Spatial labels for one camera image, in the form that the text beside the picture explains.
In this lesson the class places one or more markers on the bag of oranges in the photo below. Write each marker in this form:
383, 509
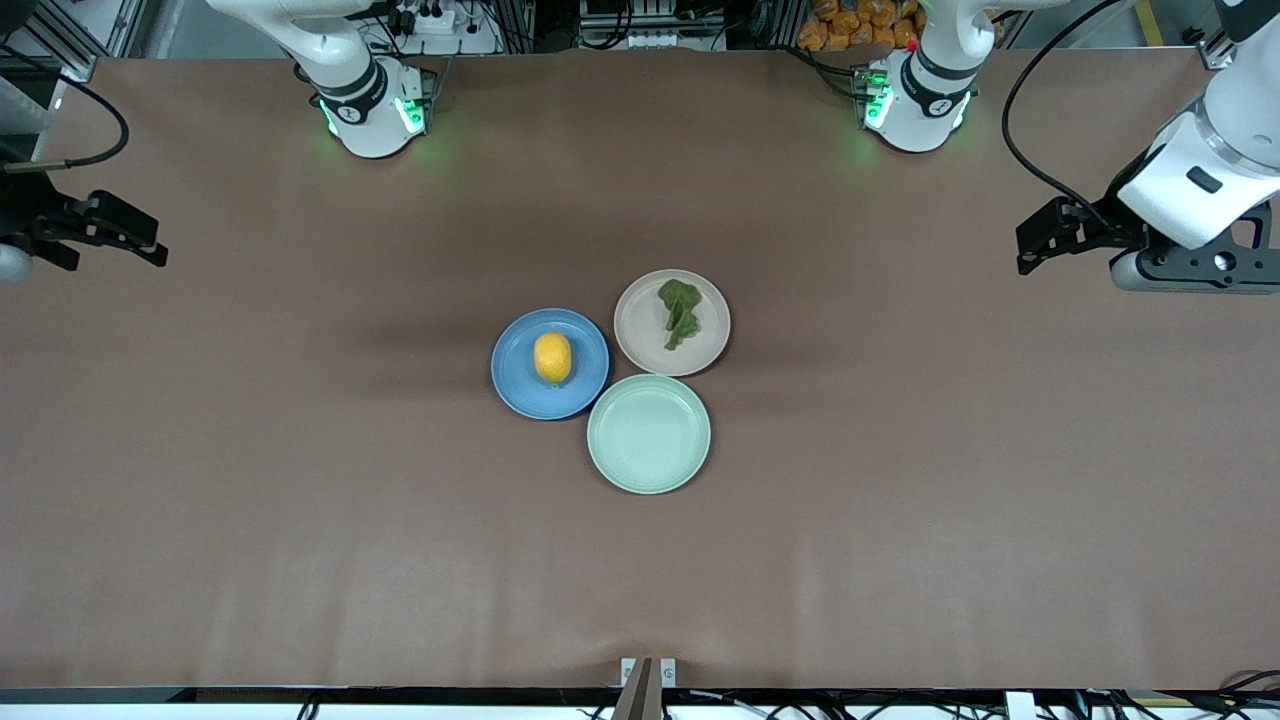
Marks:
850, 25

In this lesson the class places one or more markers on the small metal bracket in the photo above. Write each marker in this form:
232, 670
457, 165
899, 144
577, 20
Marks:
628, 670

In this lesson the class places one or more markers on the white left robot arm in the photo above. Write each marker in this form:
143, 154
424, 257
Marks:
920, 110

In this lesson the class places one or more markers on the blue plate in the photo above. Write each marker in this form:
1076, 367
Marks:
520, 390

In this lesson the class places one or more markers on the beige plate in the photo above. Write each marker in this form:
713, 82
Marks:
640, 340

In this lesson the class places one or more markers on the aluminium frame profile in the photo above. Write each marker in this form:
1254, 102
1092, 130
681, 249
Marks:
100, 30

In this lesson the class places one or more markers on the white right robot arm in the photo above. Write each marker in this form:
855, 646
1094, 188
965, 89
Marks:
365, 110

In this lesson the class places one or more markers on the green lettuce leaf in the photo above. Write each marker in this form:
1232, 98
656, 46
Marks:
680, 312

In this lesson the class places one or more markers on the mint green plate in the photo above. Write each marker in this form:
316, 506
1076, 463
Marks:
649, 434

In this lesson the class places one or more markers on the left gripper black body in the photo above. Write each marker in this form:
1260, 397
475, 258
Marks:
1112, 232

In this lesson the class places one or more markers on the brown table cover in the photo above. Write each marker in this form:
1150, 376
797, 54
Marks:
640, 580

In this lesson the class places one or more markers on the white power strip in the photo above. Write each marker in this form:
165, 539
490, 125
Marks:
425, 18

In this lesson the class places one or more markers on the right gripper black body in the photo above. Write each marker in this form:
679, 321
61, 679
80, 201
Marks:
32, 211

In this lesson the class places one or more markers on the yellow lemon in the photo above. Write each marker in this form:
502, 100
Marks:
553, 358

